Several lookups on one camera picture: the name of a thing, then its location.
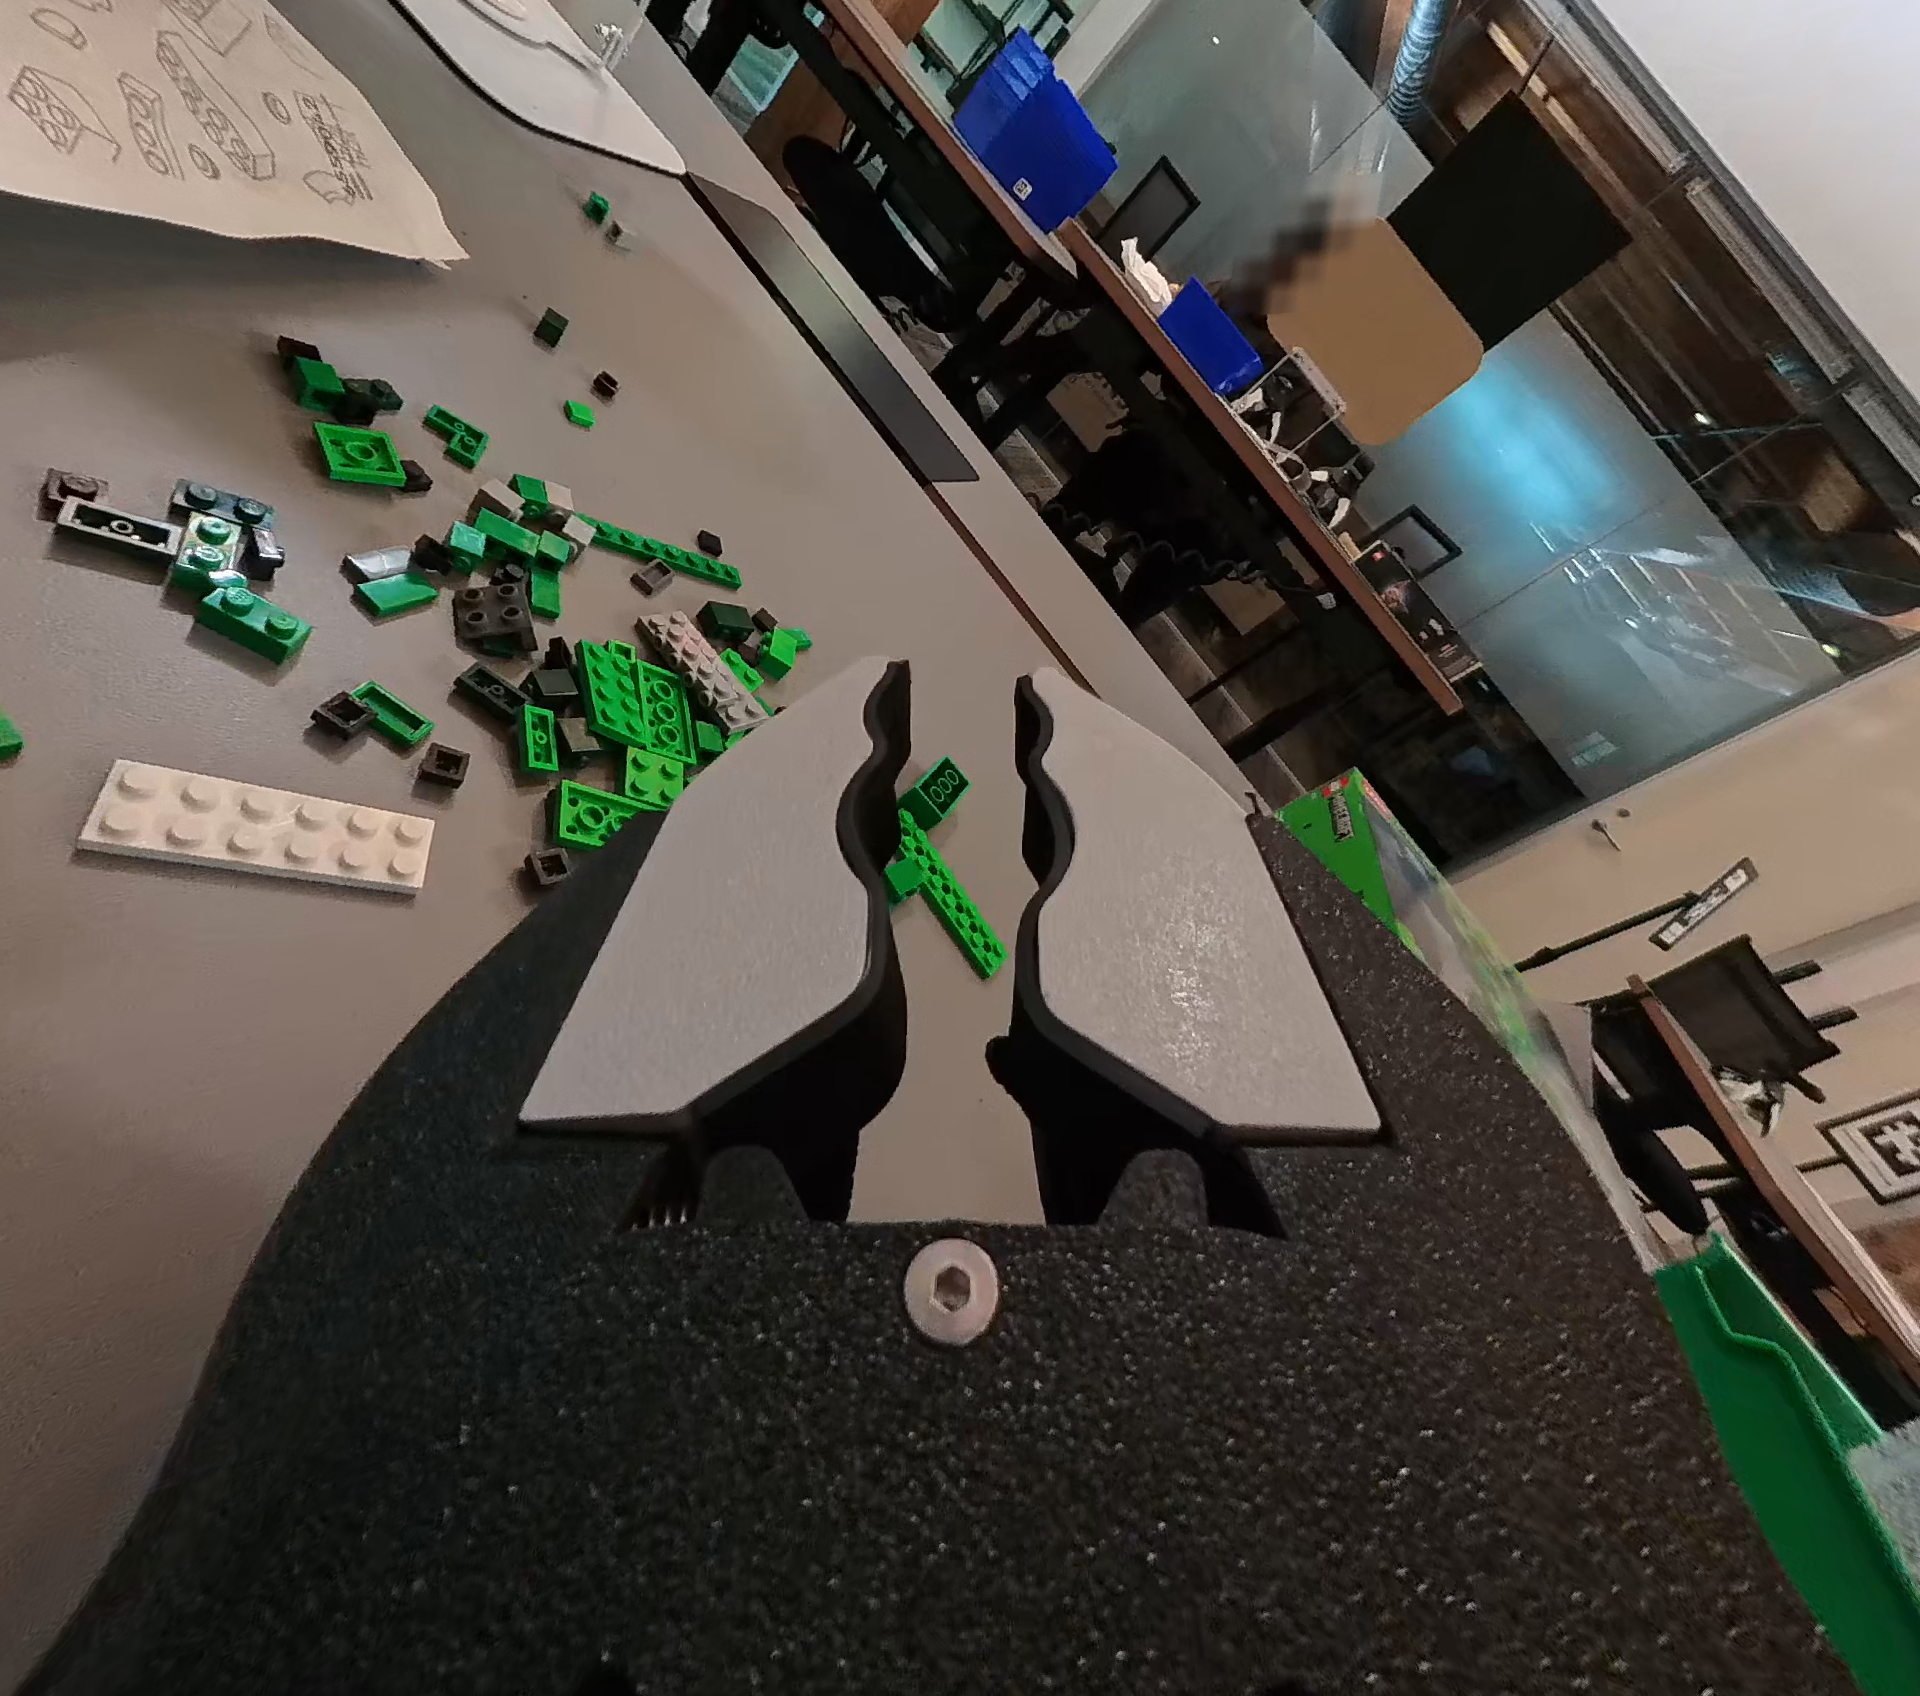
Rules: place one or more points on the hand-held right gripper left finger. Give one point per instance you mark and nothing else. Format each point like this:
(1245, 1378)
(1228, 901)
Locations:
(735, 917)

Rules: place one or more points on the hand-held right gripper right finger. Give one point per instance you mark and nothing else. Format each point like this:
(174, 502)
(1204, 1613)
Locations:
(1170, 947)

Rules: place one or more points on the pile of green black bricks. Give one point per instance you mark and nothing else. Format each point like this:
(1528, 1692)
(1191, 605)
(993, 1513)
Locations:
(630, 691)

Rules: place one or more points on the long wooden table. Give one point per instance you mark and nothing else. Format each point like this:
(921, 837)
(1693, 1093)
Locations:
(1403, 630)

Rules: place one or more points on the small black framed screen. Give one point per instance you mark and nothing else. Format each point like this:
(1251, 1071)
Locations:
(1155, 208)
(1419, 540)

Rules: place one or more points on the white studded brick plate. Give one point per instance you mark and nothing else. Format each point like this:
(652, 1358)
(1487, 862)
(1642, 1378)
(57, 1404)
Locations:
(255, 827)

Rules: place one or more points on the black office chair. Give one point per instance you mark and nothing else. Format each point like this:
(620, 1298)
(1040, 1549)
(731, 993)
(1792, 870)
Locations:
(1725, 1006)

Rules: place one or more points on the small blue storage bin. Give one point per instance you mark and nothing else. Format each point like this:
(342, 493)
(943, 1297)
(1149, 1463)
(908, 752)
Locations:
(1215, 339)

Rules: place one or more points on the wooden side table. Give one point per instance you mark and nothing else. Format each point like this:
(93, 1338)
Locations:
(1784, 1187)

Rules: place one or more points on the green toy box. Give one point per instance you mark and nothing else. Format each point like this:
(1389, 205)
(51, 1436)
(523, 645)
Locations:
(1755, 1396)

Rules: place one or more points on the black-white marker tag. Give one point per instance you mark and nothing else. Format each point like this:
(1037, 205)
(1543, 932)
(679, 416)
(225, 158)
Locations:
(1882, 1148)

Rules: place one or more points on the black hanging monitor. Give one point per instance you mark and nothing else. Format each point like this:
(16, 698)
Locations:
(1514, 227)

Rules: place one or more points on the large blue storage bin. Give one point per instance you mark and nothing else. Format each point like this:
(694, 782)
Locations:
(1034, 120)

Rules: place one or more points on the paper sheet with brick drawings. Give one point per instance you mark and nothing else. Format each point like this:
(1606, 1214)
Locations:
(151, 76)

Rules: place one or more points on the silver metal duct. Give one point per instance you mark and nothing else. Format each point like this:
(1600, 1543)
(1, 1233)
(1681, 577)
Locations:
(1432, 1)

